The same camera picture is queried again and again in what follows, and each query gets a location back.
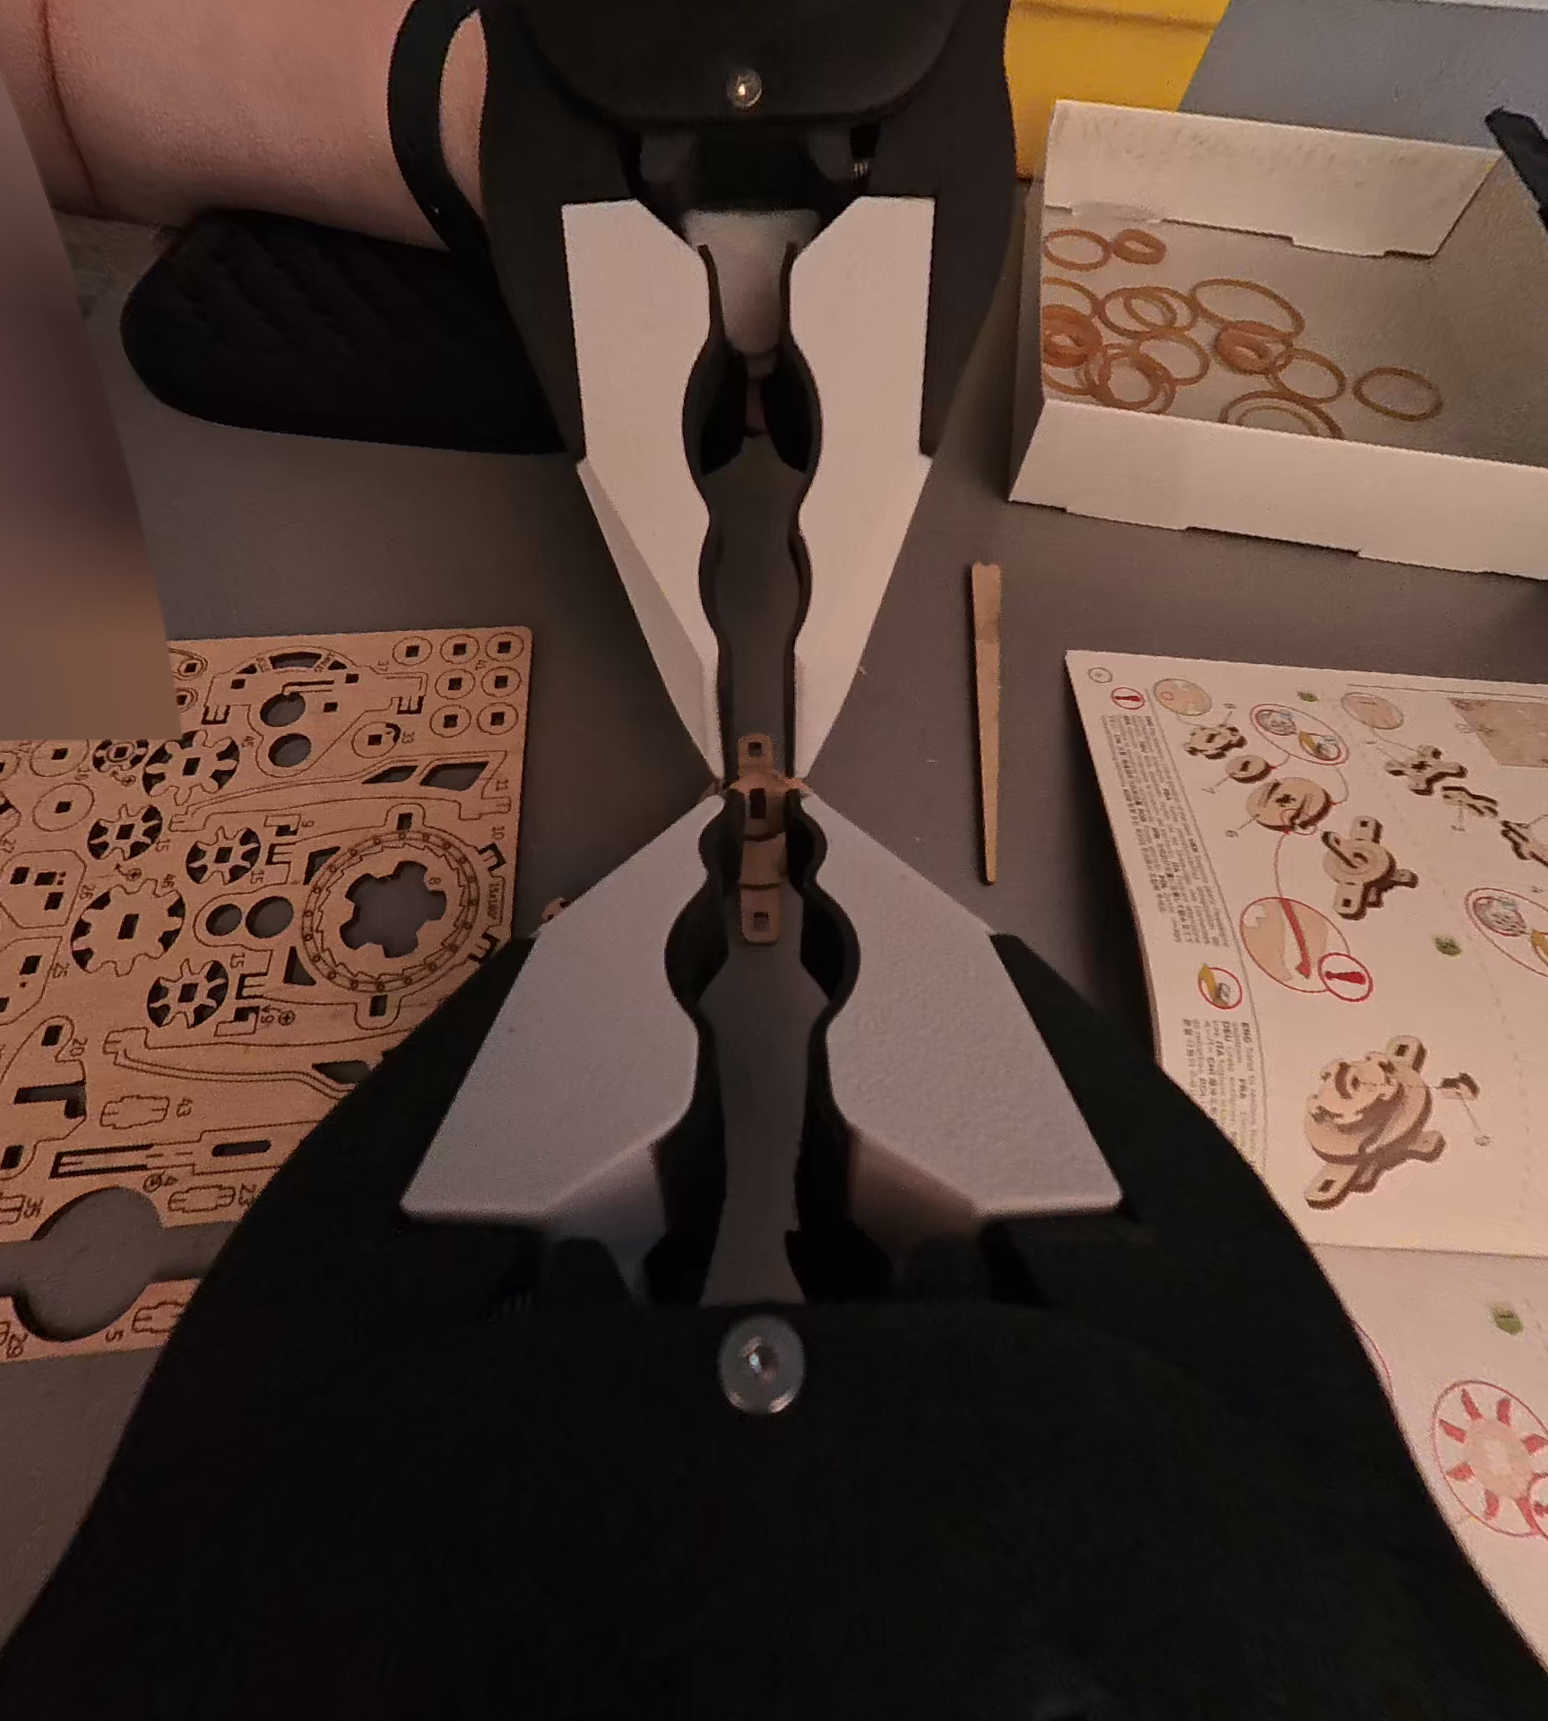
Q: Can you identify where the white cardboard box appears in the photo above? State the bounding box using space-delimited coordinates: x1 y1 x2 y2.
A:
1004 96 1548 582

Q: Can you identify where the small wooden model part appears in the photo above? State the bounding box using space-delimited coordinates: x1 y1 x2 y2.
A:
716 731 804 946

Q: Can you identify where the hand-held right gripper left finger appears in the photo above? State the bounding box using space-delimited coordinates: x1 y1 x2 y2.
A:
400 790 734 1302

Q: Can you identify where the yellow box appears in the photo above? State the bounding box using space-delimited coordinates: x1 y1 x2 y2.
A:
1004 0 1225 178

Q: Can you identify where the pile of rubber bands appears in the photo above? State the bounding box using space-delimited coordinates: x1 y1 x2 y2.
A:
1038 225 1447 442

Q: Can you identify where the thin wooden stick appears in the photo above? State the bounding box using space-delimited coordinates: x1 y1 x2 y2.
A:
968 558 1002 887

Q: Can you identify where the person's left forearm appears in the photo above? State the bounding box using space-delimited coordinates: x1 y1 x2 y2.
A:
40 0 485 250

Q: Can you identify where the black quilted pad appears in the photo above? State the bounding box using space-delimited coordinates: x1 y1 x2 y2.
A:
117 207 565 458

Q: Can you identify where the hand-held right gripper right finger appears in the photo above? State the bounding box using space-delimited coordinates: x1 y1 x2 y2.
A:
786 790 1121 1302

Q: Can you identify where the illustrated instruction booklet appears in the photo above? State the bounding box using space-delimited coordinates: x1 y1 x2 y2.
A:
1063 648 1548 1568

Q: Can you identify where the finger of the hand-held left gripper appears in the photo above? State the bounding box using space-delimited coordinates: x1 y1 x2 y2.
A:
784 193 936 754
560 198 732 754

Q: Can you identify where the laser-cut wooden parts sheet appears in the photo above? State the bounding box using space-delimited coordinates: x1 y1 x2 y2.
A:
0 623 535 1376

